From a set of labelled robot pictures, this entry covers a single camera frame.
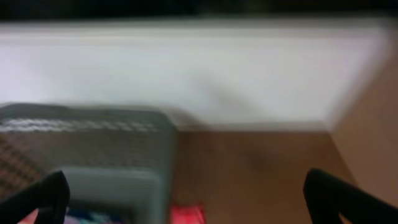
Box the orange spaghetti package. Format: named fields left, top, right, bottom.
left=170, top=203, right=206, bottom=224

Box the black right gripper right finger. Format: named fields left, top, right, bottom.
left=303, top=169, right=397, bottom=223

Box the grey plastic basket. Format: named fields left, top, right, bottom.
left=1, top=103, right=177, bottom=223

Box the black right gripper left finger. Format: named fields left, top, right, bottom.
left=1, top=171, right=70, bottom=224

